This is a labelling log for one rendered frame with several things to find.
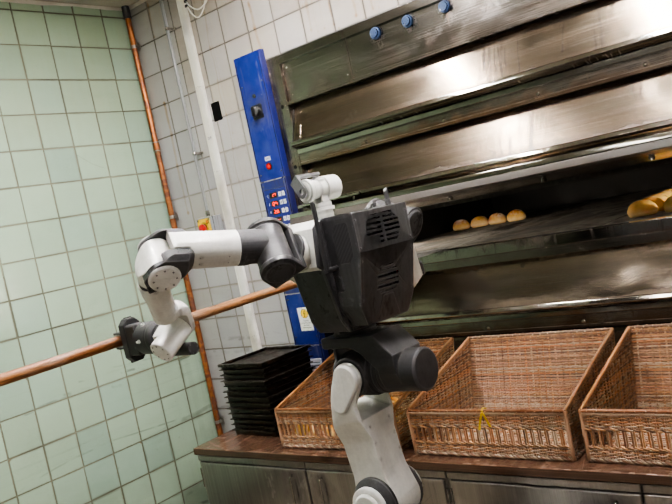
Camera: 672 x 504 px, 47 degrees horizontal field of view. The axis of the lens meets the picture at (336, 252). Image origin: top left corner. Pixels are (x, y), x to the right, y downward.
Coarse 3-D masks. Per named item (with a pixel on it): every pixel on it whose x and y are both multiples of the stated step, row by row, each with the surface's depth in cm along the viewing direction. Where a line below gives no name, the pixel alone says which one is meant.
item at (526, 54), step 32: (608, 0) 241; (640, 0) 234; (512, 32) 262; (544, 32) 254; (576, 32) 246; (608, 32) 239; (640, 32) 232; (416, 64) 287; (448, 64) 277; (480, 64) 268; (512, 64) 260; (544, 64) 252; (576, 64) 244; (320, 96) 318; (352, 96) 306; (384, 96) 295; (416, 96) 284; (448, 96) 272; (320, 128) 315; (352, 128) 301
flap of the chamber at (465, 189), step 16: (640, 144) 225; (656, 144) 222; (576, 160) 237; (592, 160) 234; (608, 160) 233; (624, 160) 236; (640, 160) 239; (496, 176) 255; (512, 176) 251; (528, 176) 249; (544, 176) 252; (560, 176) 255; (416, 192) 276; (432, 192) 271; (448, 192) 267; (464, 192) 271; (480, 192) 274; (352, 208) 295
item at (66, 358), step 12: (276, 288) 261; (288, 288) 265; (240, 300) 248; (252, 300) 252; (192, 312) 234; (204, 312) 236; (216, 312) 240; (120, 336) 214; (84, 348) 205; (96, 348) 207; (108, 348) 210; (48, 360) 197; (60, 360) 199; (72, 360) 202; (12, 372) 190; (24, 372) 192; (36, 372) 194; (0, 384) 187
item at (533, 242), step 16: (624, 224) 246; (640, 224) 243; (656, 224) 240; (512, 240) 272; (528, 240) 268; (544, 240) 264; (560, 240) 260; (576, 240) 257; (592, 240) 254; (432, 256) 293; (448, 256) 289; (464, 256) 285
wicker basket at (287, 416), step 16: (448, 352) 288; (320, 368) 312; (304, 384) 303; (320, 384) 311; (288, 400) 295; (304, 400) 303; (320, 400) 310; (400, 400) 260; (288, 416) 295; (304, 416) 281; (320, 416) 276; (400, 416) 259; (288, 432) 288; (320, 432) 278; (400, 432) 258; (320, 448) 279; (336, 448) 274
